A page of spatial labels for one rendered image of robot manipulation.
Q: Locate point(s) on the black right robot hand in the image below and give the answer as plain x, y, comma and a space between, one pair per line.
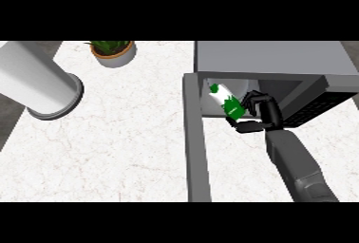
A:
269, 114

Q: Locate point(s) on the green and white milk carton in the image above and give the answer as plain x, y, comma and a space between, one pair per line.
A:
228, 102

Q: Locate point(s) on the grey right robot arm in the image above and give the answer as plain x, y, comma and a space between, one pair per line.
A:
293, 161

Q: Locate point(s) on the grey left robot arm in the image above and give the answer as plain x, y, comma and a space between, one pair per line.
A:
34, 84

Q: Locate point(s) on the grey microwave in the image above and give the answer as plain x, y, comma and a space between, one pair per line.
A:
281, 72

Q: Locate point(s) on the grey microwave door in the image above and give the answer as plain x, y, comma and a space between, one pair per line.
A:
195, 139

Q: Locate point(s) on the potted green plant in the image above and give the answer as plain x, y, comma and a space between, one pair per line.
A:
112, 52

